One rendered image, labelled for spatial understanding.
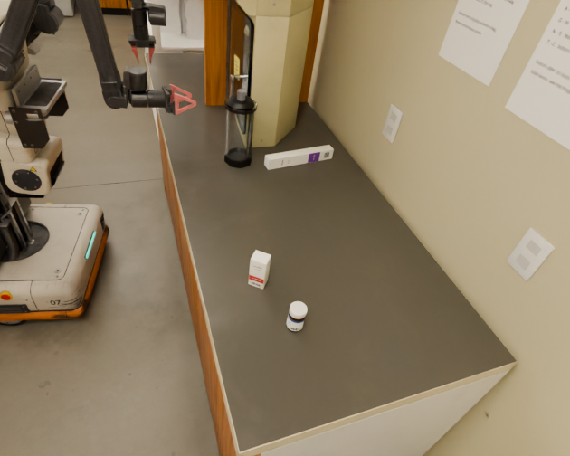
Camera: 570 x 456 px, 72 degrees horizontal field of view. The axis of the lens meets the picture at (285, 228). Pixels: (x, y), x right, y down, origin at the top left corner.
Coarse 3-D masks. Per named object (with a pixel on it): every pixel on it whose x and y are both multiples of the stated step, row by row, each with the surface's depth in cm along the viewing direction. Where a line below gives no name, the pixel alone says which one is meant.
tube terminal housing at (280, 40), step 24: (264, 0) 119; (288, 0) 122; (312, 0) 136; (264, 24) 124; (288, 24) 126; (264, 48) 129; (288, 48) 133; (264, 72) 135; (288, 72) 141; (264, 96) 141; (288, 96) 150; (264, 120) 147; (288, 120) 160; (264, 144) 154
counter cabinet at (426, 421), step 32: (160, 128) 218; (192, 288) 162; (480, 384) 98; (224, 416) 114; (384, 416) 89; (416, 416) 99; (448, 416) 111; (224, 448) 127; (288, 448) 81; (320, 448) 90; (352, 448) 99; (384, 448) 111; (416, 448) 127
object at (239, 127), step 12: (252, 108) 129; (228, 120) 132; (240, 120) 130; (252, 120) 133; (228, 132) 135; (240, 132) 133; (228, 144) 138; (240, 144) 136; (228, 156) 141; (240, 156) 139
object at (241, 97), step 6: (240, 90) 127; (234, 96) 131; (240, 96) 128; (246, 96) 132; (228, 102) 129; (234, 102) 127; (240, 102) 128; (246, 102) 128; (252, 102) 130; (234, 108) 127; (240, 108) 127; (246, 108) 128
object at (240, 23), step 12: (240, 12) 133; (240, 24) 135; (252, 24) 124; (240, 36) 137; (240, 48) 139; (240, 60) 141; (240, 72) 144; (228, 84) 164; (240, 84) 146; (228, 96) 167
